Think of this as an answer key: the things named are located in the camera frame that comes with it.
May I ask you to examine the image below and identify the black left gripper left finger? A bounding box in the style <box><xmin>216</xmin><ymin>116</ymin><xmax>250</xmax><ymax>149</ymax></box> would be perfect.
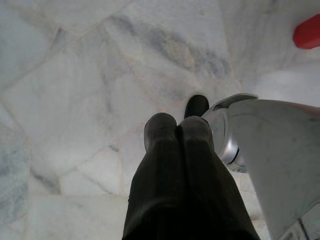
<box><xmin>121</xmin><ymin>112</ymin><xmax>185</xmax><ymax>240</ymax></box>

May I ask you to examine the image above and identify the black robot left foot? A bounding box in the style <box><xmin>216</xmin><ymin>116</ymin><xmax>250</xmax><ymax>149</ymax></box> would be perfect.
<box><xmin>184</xmin><ymin>94</ymin><xmax>210</xmax><ymax>120</ymax></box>

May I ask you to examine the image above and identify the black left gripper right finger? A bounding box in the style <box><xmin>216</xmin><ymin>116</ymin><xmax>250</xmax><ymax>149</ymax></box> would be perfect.
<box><xmin>179</xmin><ymin>116</ymin><xmax>261</xmax><ymax>240</ymax></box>

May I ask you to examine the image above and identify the red table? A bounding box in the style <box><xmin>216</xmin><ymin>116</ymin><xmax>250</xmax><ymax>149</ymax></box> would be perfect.
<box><xmin>292</xmin><ymin>13</ymin><xmax>320</xmax><ymax>51</ymax></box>

